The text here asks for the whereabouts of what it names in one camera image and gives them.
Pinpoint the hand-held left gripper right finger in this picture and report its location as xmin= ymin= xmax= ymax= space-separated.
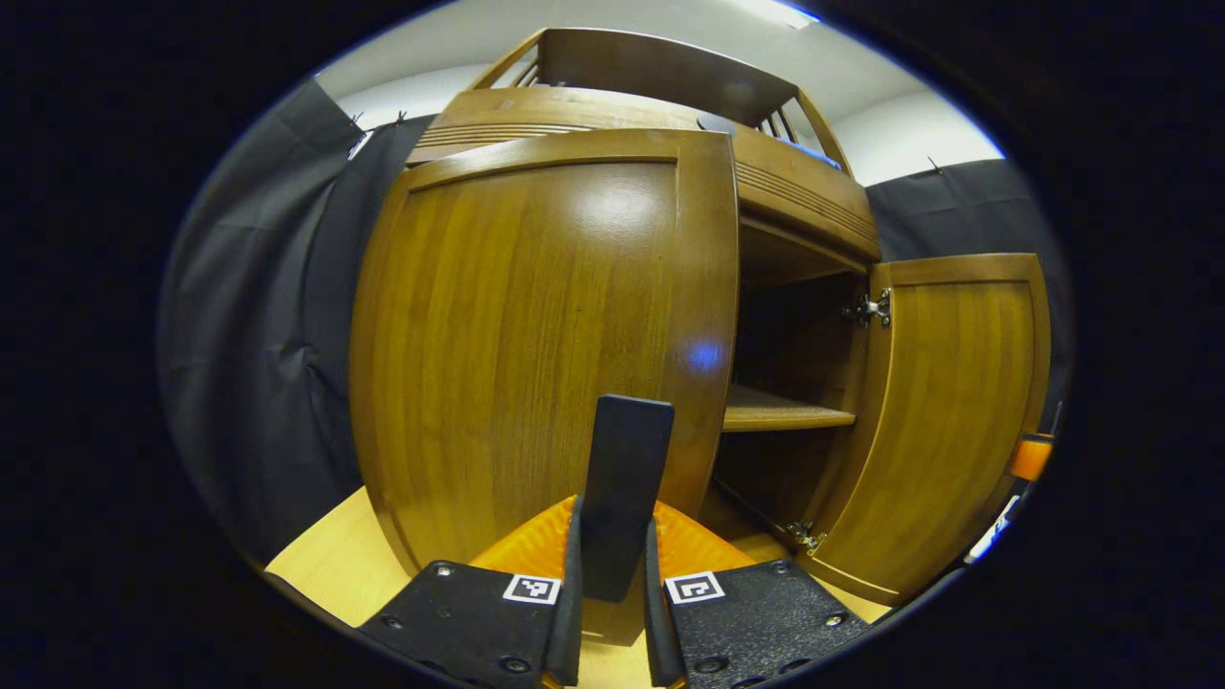
xmin=643 ymin=500 xmax=870 ymax=689

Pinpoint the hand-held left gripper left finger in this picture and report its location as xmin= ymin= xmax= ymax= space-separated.
xmin=359 ymin=495 xmax=585 ymax=688

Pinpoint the wooden cabinet door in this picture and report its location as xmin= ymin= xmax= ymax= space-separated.
xmin=349 ymin=127 xmax=741 ymax=647
xmin=799 ymin=253 xmax=1052 ymax=606

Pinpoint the blue folded cloth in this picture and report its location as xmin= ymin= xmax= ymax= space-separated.
xmin=775 ymin=137 xmax=845 ymax=173

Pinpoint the black backdrop cloth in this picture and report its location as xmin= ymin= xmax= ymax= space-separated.
xmin=158 ymin=77 xmax=1068 ymax=566

